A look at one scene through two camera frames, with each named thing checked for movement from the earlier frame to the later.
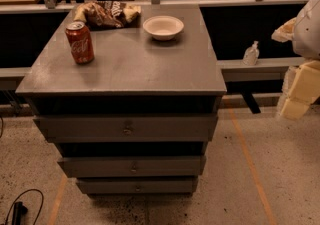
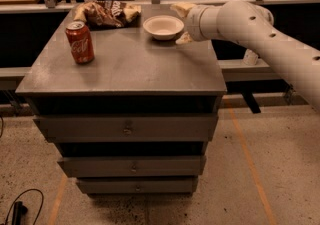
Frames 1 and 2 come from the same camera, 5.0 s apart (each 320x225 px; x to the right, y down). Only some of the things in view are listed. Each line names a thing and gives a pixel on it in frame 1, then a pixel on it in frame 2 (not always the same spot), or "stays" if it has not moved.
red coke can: x=80 y=40 stays
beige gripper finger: x=284 y=33 → x=182 y=8
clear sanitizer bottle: x=251 y=54 stays
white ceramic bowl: x=163 y=27 stays
